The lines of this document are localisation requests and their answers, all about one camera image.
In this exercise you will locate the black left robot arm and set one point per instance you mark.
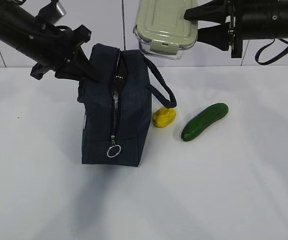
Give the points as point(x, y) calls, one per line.
point(13, 19)

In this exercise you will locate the dark navy fabric lunch bag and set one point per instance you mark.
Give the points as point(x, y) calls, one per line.
point(118, 108)

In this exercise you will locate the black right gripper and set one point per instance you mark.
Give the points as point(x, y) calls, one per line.
point(250, 20)

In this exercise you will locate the yellow lemon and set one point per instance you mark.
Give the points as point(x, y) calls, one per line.
point(163, 117)

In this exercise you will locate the glass container with green lid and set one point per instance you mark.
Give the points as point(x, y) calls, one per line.
point(161, 29)

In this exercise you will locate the green cucumber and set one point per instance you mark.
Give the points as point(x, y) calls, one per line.
point(198, 124)

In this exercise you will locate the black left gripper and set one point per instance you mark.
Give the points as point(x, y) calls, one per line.
point(60, 51)

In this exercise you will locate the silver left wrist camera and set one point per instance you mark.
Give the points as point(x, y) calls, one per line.
point(52, 12)

